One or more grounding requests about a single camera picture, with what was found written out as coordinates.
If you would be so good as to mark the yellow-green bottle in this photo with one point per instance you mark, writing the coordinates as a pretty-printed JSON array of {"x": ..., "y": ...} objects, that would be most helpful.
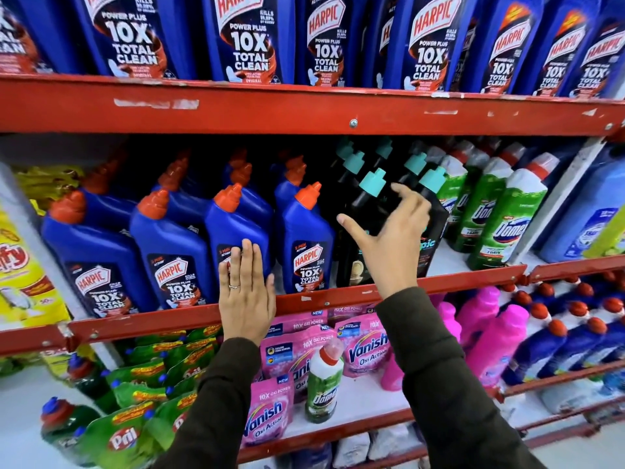
[{"x": 610, "y": 239}]

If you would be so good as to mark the person's left hand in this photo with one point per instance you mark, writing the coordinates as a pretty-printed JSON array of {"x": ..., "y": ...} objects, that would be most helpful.
[{"x": 246, "y": 312}]

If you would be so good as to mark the person's left middle finger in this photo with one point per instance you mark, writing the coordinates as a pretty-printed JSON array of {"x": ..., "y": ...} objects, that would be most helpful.
[{"x": 248, "y": 268}]

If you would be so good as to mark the person's left little finger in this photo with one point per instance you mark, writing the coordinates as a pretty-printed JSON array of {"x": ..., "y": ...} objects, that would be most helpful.
[{"x": 224, "y": 280}]

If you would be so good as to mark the person's right forearm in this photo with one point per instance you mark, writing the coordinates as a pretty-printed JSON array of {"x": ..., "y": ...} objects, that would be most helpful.
[{"x": 444, "y": 376}]

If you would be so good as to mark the group of teal-capped black bottles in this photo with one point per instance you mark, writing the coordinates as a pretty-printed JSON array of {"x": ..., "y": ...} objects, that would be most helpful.
[{"x": 364, "y": 209}]

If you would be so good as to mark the white packets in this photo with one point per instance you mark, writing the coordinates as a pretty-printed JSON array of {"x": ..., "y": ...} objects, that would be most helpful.
[{"x": 378, "y": 442}]

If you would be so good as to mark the pink detergent pouch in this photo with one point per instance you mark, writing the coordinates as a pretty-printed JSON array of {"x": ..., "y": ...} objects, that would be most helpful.
[
  {"x": 349, "y": 311},
  {"x": 364, "y": 349},
  {"x": 293, "y": 359},
  {"x": 266, "y": 412},
  {"x": 299, "y": 322}
]

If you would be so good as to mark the group of orange-capped blue bottles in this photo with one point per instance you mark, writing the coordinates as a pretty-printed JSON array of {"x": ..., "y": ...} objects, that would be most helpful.
[{"x": 171, "y": 244}]

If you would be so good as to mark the stack of yellow packets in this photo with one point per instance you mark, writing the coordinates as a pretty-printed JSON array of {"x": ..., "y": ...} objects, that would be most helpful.
[{"x": 27, "y": 283}]

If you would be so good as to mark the row of green cleaner bottles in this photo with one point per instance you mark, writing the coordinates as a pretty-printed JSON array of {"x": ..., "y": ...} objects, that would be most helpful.
[{"x": 503, "y": 224}]

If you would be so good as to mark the single green cleaner bottle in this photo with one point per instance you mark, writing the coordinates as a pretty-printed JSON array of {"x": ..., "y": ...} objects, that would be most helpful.
[{"x": 324, "y": 385}]

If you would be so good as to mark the green blue-capped dish-soap bottle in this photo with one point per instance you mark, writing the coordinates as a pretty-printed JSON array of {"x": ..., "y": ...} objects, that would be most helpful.
[
  {"x": 66, "y": 424},
  {"x": 87, "y": 376}
]

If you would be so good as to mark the light blue detergent bottle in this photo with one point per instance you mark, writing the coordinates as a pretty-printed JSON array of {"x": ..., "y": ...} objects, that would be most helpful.
[{"x": 581, "y": 219}]

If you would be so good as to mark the person's left forearm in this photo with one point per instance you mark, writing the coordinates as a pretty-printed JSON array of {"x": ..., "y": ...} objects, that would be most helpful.
[{"x": 215, "y": 410}]

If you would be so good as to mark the person's left thumb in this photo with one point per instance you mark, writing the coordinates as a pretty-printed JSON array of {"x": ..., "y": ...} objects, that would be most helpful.
[{"x": 270, "y": 293}]

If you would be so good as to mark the person's right hand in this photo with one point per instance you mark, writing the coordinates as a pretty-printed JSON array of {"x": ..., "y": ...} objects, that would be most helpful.
[{"x": 395, "y": 249}]

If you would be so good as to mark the red metal shelf rack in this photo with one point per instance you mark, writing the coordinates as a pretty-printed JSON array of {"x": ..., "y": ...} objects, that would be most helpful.
[{"x": 293, "y": 109}]

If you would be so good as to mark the person's right thumb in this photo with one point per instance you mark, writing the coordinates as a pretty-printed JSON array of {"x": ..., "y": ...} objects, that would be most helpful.
[{"x": 352, "y": 230}]

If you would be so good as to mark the row of large blue bottles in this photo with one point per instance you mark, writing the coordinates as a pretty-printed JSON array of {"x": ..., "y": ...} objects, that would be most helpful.
[{"x": 312, "y": 38}]

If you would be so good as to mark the group of small purple-blue bottles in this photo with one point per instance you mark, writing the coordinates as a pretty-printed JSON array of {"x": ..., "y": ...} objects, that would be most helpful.
[{"x": 571, "y": 332}]

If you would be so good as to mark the pile of green dish-soap pouches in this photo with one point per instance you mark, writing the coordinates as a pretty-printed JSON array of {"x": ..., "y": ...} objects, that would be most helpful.
[{"x": 156, "y": 385}]

